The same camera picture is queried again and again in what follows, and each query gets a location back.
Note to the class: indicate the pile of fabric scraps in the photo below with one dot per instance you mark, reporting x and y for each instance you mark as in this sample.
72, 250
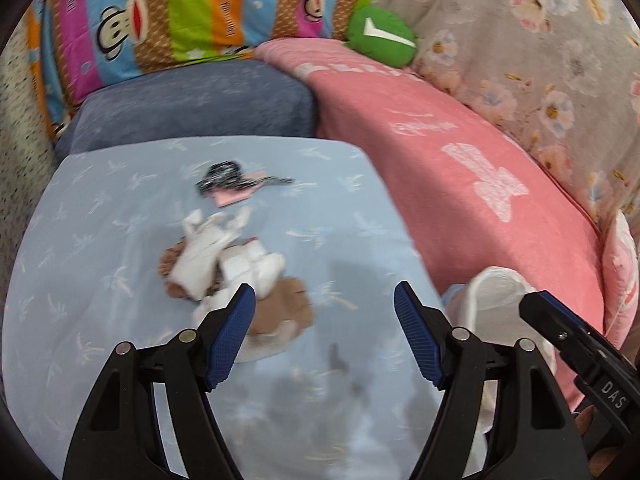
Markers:
200, 255

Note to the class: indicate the pink blanket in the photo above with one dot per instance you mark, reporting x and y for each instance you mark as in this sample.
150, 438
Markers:
425, 170

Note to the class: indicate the black white patterned cloth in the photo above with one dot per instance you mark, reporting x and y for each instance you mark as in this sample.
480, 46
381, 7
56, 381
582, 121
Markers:
220, 172

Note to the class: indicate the blue-grey seat cushion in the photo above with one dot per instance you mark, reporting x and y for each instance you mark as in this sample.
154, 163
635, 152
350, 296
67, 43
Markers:
190, 105

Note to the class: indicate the person's right hand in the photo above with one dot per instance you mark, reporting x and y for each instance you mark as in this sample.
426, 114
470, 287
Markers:
584, 417

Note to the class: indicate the pink printed pillow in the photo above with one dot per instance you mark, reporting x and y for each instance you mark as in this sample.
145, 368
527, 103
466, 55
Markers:
622, 280

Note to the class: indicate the grey floral cover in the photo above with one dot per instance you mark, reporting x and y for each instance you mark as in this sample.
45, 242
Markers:
525, 60

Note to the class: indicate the light blue tablecloth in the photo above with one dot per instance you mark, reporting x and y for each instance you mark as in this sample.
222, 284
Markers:
100, 240

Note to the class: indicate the trash bin with white liner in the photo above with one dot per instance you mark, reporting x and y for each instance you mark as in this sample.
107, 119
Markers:
500, 295

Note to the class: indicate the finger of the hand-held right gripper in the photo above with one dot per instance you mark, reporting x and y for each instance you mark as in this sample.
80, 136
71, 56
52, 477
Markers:
555, 320

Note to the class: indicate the green round cushion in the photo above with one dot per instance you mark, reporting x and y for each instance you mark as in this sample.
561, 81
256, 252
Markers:
385, 35

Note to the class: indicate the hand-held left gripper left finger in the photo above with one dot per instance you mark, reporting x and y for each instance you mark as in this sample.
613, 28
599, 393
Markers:
230, 340

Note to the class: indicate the colourful striped monkey print quilt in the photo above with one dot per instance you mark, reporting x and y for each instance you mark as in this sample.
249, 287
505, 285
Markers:
150, 10

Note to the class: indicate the pale pink scrap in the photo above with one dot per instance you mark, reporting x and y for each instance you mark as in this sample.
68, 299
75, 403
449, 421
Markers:
232, 199

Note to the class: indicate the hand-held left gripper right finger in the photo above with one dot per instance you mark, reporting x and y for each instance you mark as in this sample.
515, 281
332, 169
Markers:
420, 340

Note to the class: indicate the cream textured cloth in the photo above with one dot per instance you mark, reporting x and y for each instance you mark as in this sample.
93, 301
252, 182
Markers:
20, 160

